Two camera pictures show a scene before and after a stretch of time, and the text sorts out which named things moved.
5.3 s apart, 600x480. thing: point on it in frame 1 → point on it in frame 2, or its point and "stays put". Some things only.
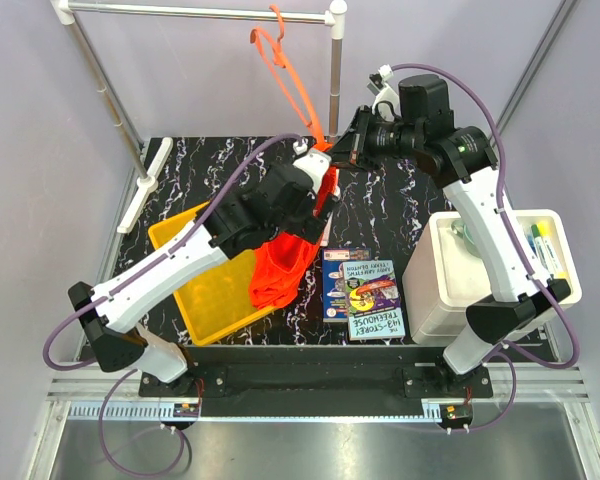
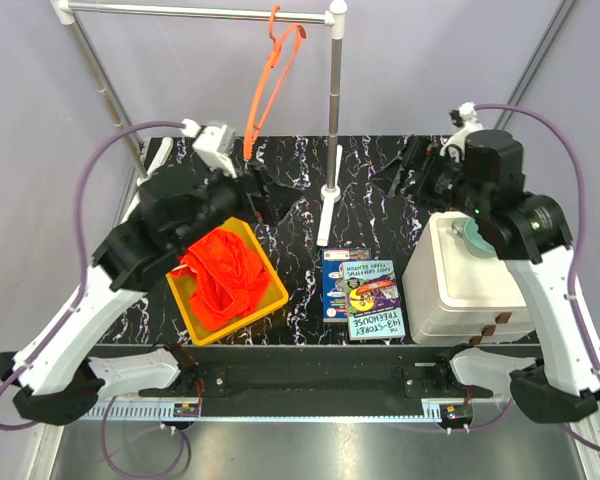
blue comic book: [334, 285] stays put
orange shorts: [280, 264] → [226, 276]
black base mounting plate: [307, 381] stays put
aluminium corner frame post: [554, 28] stays put
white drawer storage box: [444, 273] stays put
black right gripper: [353, 145] → [420, 153]
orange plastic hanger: [288, 79] → [251, 131]
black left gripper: [310, 226] → [274, 199]
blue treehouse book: [373, 302] stays put
